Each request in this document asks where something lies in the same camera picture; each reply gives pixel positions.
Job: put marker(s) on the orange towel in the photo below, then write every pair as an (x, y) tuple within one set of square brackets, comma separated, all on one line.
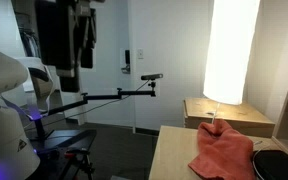
[(224, 153)]

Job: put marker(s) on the brown cardboard box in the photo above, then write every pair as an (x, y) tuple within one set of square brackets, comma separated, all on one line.
[(41, 82)]

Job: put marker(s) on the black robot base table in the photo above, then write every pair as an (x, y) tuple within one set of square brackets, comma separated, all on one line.
[(63, 154)]

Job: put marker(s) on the black electronic door lock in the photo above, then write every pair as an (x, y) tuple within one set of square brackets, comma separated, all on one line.
[(126, 69)]

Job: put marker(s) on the hanging dark clothes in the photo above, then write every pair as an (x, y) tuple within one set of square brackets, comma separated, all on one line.
[(30, 43)]

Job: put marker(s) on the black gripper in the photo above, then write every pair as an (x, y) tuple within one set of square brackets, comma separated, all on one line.
[(67, 37)]

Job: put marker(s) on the white wall light switch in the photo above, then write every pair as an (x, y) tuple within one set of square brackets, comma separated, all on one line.
[(140, 54)]

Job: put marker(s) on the black zipper pouch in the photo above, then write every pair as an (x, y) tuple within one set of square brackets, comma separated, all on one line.
[(271, 164)]

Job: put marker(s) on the black camera on boom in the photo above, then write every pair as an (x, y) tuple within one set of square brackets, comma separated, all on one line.
[(151, 77)]

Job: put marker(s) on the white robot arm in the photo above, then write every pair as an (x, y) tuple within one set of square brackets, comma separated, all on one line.
[(18, 158)]

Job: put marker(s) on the wooden side cabinet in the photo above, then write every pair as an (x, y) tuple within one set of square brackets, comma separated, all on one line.
[(243, 118)]

